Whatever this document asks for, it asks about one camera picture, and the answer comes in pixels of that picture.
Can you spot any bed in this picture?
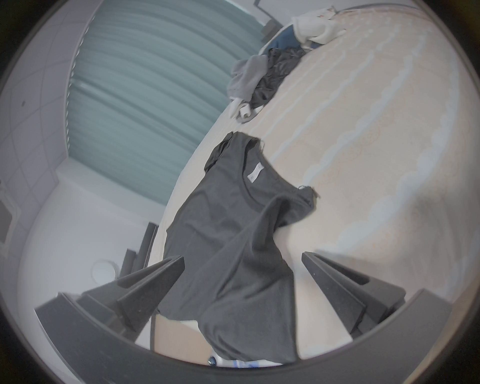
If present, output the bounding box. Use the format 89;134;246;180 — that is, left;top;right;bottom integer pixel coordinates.
152;0;473;370

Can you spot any blue-green curtain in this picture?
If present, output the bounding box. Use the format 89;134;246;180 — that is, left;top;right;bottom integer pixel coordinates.
65;80;233;208
70;0;269;113

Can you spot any grey bedside table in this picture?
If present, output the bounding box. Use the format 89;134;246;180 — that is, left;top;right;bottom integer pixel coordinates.
260;20;284;44

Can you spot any pile of clothes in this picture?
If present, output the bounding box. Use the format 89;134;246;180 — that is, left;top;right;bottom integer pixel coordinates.
226;5;347;125

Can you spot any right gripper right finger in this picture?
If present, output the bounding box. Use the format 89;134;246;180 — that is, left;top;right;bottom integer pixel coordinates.
302;252;406;334

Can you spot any black T-shirt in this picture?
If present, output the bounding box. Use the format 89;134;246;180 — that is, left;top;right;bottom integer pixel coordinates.
155;131;319;364

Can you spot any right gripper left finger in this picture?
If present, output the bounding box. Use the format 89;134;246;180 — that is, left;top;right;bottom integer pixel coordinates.
80;256;185;334

